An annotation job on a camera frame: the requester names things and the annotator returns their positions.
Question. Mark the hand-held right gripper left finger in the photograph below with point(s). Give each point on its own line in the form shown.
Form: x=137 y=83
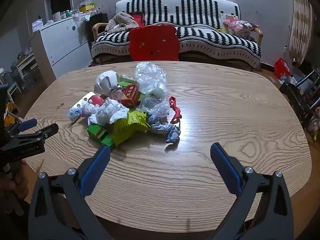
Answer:
x=96 y=166

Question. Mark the black and white striped blanket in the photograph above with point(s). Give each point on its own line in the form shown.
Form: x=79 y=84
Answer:
x=200 y=12

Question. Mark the pink printed cushion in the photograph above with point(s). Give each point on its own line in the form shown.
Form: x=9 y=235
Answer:
x=241 y=25

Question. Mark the white tissue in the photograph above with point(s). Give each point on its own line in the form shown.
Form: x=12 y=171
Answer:
x=110 y=110

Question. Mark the wooden sofa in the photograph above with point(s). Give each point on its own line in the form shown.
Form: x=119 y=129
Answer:
x=220 y=60

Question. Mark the beige clothing pile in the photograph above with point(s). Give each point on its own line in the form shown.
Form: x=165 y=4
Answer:
x=122 y=21

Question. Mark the red plastic bag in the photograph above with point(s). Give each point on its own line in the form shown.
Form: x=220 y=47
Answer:
x=282 y=68

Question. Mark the red bear-shaped chair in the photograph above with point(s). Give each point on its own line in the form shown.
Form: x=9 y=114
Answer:
x=153 y=40

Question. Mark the red cardboard box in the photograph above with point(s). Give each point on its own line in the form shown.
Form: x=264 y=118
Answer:
x=130 y=95

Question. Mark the black chair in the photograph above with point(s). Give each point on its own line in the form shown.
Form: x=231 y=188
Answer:
x=298 y=97

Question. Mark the white dotted tube package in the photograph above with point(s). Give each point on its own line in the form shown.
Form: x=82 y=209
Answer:
x=77 y=108

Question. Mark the lime green snack packet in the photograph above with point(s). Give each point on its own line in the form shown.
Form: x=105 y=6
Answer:
x=130 y=126

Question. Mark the clear plastic bag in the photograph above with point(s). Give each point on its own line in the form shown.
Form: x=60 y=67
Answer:
x=151 y=80

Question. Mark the person's left hand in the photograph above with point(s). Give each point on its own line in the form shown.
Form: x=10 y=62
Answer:
x=21 y=180

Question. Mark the yellow box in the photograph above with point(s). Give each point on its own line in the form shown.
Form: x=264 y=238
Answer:
x=87 y=8

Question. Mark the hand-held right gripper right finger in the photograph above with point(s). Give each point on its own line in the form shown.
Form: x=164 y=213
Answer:
x=225 y=165

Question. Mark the white low shelf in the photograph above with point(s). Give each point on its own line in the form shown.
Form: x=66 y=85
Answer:
x=21 y=67

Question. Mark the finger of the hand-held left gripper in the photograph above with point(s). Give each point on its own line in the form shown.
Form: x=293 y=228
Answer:
x=28 y=124
x=47 y=131

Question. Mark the red cloth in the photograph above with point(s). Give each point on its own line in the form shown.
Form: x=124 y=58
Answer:
x=138 y=18

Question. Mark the grey foil wrapper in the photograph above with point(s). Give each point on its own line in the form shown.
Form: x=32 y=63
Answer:
x=166 y=131

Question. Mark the black cabinet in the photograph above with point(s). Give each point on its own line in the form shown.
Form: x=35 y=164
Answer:
x=96 y=21

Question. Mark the dark green carton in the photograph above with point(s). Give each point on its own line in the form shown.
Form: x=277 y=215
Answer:
x=98 y=135

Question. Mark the white dresser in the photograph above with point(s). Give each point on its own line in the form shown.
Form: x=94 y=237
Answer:
x=65 y=42

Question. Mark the striped curtain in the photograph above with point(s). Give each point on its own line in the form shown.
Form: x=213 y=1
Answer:
x=301 y=22

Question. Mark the red wrapper strip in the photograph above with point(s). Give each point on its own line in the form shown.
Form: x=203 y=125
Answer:
x=176 y=110

